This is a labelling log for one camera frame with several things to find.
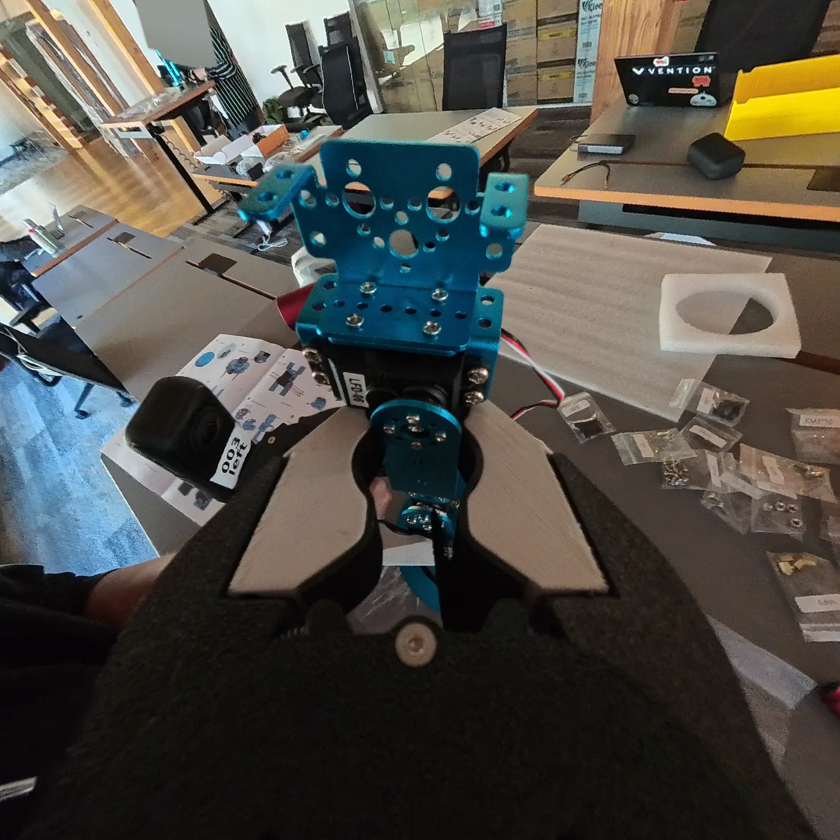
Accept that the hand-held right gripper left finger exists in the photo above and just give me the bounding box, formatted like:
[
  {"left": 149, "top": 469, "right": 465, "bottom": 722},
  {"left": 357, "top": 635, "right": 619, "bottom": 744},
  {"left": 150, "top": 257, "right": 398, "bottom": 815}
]
[{"left": 226, "top": 408, "right": 385, "bottom": 599}]

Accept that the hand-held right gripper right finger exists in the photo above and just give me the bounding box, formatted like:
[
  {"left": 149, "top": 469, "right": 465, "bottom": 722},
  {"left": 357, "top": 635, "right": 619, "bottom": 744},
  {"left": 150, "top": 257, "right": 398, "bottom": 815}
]
[{"left": 459, "top": 406, "right": 609, "bottom": 598}]

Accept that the blue toy robot arm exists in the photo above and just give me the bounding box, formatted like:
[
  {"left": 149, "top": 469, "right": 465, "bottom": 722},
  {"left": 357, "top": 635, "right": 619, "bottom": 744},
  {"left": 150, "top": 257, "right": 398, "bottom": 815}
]
[{"left": 236, "top": 139, "right": 531, "bottom": 634}]

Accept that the person's left forearm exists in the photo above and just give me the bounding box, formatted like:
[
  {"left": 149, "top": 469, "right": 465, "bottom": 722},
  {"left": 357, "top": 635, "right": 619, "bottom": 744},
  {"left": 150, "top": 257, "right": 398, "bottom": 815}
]
[{"left": 85, "top": 554, "right": 175, "bottom": 624}]

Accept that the dark grey desk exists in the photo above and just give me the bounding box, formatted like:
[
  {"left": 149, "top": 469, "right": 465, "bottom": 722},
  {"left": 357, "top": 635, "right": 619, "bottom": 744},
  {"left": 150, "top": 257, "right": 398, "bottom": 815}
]
[{"left": 98, "top": 217, "right": 840, "bottom": 729}]

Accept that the cluttered wooden desk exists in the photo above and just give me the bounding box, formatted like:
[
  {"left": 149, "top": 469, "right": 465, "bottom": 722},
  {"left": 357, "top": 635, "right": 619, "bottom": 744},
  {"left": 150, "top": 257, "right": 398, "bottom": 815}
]
[{"left": 190, "top": 121, "right": 345, "bottom": 198}]

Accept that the grey desk with orange edge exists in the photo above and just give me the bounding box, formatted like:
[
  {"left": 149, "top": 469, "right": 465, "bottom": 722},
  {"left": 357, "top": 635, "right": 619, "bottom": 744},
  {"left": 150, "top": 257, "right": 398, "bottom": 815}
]
[
  {"left": 533, "top": 98, "right": 840, "bottom": 247},
  {"left": 341, "top": 105, "right": 540, "bottom": 173}
]

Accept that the assembly instruction manual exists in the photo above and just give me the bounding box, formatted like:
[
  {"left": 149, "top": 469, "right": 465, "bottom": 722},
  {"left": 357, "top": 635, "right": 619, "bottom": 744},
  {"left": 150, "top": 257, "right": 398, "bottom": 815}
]
[{"left": 101, "top": 333, "right": 343, "bottom": 526}]

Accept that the pile of small parts bags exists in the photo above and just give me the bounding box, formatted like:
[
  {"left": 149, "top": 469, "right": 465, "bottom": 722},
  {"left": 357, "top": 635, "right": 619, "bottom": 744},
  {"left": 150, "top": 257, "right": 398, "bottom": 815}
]
[{"left": 558, "top": 379, "right": 840, "bottom": 644}]

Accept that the dark red metal bottle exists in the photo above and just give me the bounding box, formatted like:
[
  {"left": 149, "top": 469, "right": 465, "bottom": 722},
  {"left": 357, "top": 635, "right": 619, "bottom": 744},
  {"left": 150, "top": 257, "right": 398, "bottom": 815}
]
[{"left": 276, "top": 285, "right": 317, "bottom": 332}]

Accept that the crumpled white cloth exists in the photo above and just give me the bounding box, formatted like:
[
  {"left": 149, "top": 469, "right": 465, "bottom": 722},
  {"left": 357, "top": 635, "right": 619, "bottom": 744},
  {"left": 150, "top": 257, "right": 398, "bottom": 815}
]
[{"left": 290, "top": 246, "right": 342, "bottom": 287}]

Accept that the white foam sheet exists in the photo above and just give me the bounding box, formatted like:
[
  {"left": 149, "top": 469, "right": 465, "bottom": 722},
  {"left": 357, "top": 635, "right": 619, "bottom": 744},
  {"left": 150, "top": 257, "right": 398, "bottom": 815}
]
[{"left": 486, "top": 223, "right": 774, "bottom": 421}]

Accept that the person's black clothing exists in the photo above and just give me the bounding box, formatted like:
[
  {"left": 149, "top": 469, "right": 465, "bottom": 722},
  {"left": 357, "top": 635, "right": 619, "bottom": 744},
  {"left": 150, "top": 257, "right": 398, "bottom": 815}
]
[{"left": 0, "top": 564, "right": 132, "bottom": 840}]

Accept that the black office chair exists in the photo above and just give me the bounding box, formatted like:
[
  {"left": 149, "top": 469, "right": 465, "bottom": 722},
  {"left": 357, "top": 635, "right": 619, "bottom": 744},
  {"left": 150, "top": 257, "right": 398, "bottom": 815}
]
[
  {"left": 272, "top": 21, "right": 324, "bottom": 116},
  {"left": 319, "top": 42, "right": 375, "bottom": 127},
  {"left": 445, "top": 23, "right": 508, "bottom": 111}
]

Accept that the printed paper leaflet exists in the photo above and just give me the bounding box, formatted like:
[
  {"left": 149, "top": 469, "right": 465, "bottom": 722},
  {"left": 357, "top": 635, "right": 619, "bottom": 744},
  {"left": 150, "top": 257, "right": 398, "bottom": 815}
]
[{"left": 433, "top": 108, "right": 519, "bottom": 142}]

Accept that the black rounded pouch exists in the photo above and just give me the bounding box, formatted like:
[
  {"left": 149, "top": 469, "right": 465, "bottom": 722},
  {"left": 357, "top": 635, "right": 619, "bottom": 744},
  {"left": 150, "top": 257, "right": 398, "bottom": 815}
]
[{"left": 686, "top": 133, "right": 747, "bottom": 180}]

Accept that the black laptop with stickers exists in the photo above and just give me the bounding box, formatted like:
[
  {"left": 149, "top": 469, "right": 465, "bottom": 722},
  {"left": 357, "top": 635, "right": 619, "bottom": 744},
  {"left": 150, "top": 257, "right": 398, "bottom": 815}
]
[{"left": 613, "top": 52, "right": 721, "bottom": 109}]

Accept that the stack of cardboard boxes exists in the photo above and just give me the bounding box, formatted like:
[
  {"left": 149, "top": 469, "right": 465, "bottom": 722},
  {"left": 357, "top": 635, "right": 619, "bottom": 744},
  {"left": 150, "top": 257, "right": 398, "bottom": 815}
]
[{"left": 381, "top": 0, "right": 592, "bottom": 109}]

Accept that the yellow storage box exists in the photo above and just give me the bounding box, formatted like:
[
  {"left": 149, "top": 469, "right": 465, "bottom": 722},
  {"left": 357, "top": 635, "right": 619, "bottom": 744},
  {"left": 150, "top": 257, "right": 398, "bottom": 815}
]
[{"left": 724, "top": 54, "right": 840, "bottom": 142}]

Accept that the grey desk with cable slot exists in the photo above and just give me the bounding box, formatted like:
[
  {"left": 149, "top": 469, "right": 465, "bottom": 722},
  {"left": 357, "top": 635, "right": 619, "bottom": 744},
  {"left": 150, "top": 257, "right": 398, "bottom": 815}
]
[
  {"left": 72, "top": 236, "right": 309, "bottom": 401},
  {"left": 33, "top": 223, "right": 186, "bottom": 329}
]

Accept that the red white servo cable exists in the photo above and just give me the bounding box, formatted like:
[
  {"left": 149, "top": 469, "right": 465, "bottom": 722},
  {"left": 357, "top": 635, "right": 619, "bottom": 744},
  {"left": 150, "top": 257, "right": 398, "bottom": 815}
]
[{"left": 497, "top": 330, "right": 567, "bottom": 422}]

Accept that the white foam frame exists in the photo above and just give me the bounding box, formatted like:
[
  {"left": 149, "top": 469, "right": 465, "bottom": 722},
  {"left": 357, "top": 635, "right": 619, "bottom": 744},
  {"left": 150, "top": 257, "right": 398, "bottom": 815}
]
[{"left": 658, "top": 272, "right": 803, "bottom": 358}]

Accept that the thin red black cable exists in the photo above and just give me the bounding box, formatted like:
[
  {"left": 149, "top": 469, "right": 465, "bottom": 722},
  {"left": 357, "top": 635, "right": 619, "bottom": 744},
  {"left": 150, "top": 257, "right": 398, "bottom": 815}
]
[{"left": 563, "top": 161, "right": 614, "bottom": 193}]

